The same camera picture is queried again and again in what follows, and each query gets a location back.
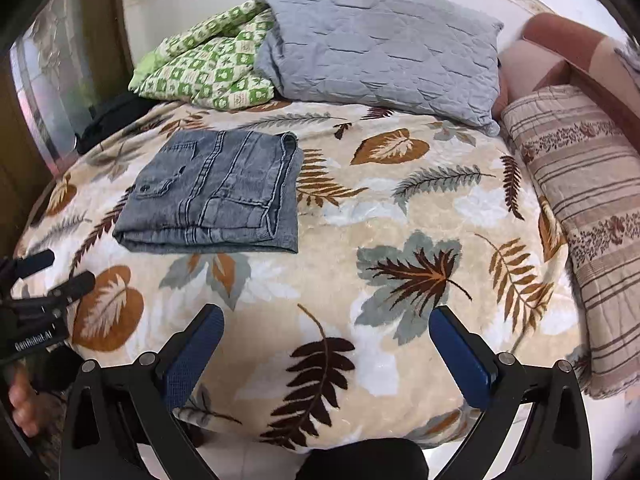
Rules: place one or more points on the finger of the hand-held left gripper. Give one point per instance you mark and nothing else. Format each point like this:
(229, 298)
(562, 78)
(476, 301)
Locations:
(70, 287)
(32, 262)

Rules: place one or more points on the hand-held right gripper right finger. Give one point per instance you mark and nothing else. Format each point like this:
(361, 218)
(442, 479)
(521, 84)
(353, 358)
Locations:
(462, 360)

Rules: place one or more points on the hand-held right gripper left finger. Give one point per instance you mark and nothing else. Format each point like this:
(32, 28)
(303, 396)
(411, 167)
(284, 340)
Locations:
(192, 360)

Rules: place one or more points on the grey denim pants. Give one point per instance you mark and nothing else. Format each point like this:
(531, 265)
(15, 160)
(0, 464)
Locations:
(220, 195)

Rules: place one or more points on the person's left hand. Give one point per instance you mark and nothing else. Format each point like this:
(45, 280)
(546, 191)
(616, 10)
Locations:
(22, 400)

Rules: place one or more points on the black cloth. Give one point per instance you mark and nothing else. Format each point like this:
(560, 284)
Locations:
(112, 120)

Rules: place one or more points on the leaf print blanket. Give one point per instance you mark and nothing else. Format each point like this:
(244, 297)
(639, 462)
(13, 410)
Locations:
(325, 240)

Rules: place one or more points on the striped floral cushion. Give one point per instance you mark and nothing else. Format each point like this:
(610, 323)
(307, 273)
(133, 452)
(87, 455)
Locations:
(585, 195)

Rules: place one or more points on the green patterned quilt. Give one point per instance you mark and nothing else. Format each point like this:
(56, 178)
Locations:
(210, 67)

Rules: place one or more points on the grey quilted pillow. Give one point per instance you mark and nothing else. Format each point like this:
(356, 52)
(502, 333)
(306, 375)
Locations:
(380, 50)

